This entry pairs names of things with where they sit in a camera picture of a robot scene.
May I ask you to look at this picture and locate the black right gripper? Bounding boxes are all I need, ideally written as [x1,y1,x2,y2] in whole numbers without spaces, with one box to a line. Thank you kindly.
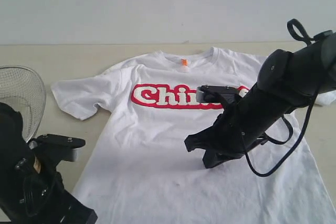
[184,104,265,169]

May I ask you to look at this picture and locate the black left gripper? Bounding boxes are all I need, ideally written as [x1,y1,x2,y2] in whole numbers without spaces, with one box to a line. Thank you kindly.
[15,166,98,224]

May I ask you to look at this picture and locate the white t-shirt red print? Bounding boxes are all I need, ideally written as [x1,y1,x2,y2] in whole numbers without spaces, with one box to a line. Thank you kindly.
[51,47,335,223]

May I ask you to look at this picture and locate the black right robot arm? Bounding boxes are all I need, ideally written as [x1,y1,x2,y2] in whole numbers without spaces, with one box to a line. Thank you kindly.
[184,31,335,168]

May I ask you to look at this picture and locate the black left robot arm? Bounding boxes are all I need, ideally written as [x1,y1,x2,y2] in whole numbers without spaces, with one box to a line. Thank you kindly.
[1,103,98,223]

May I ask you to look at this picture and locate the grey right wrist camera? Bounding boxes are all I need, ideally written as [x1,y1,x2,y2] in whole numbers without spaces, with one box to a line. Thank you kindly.
[196,85,242,109]

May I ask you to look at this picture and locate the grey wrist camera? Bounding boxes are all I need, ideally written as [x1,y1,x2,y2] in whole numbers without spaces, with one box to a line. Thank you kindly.
[196,85,242,109]
[28,134,86,164]

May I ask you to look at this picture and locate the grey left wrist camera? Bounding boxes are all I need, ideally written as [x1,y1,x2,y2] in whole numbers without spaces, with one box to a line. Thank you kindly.
[28,134,86,164]

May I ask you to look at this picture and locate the metal wire mesh basket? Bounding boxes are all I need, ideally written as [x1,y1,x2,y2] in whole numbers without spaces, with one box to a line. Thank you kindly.
[1,66,46,142]

